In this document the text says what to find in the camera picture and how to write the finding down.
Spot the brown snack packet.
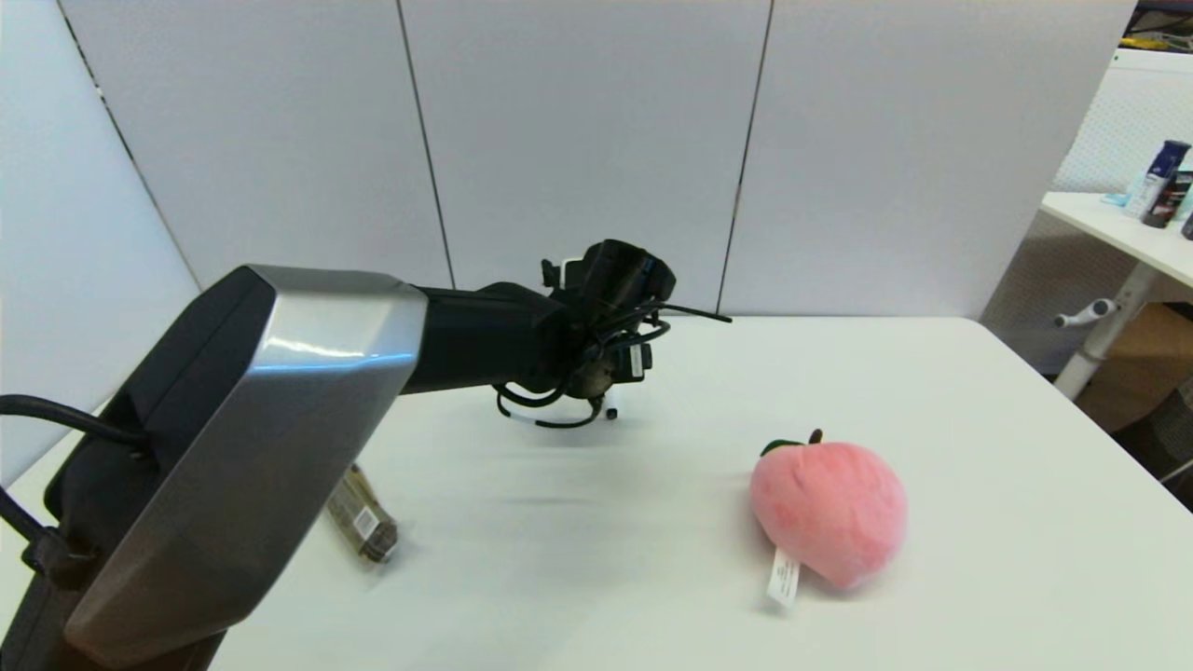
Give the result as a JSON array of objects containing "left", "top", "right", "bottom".
[{"left": 325, "top": 463, "right": 400, "bottom": 565}]

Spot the pink peach plush toy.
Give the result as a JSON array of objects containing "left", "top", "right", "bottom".
[{"left": 749, "top": 429, "right": 909, "bottom": 611}]

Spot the white side table leg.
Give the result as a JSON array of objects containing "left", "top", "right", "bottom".
[{"left": 1053, "top": 264, "right": 1157, "bottom": 400}]

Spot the white side table top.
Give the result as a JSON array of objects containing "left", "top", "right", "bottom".
[{"left": 1039, "top": 191, "right": 1193, "bottom": 290}]

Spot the brown cardboard box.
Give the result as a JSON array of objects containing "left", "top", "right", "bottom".
[{"left": 1074, "top": 301, "right": 1193, "bottom": 433}]

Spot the white perforated partition panel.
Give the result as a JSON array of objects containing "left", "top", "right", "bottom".
[{"left": 979, "top": 48, "right": 1193, "bottom": 374}]

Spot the dark blue bottle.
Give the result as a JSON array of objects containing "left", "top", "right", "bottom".
[{"left": 1141, "top": 140, "right": 1191, "bottom": 229}]

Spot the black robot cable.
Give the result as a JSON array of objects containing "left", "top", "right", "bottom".
[
  {"left": 494, "top": 300, "right": 734, "bottom": 430},
  {"left": 0, "top": 394, "right": 143, "bottom": 579}
]

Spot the white crank handle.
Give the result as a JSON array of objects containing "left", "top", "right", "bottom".
[{"left": 1054, "top": 298, "right": 1118, "bottom": 329}]

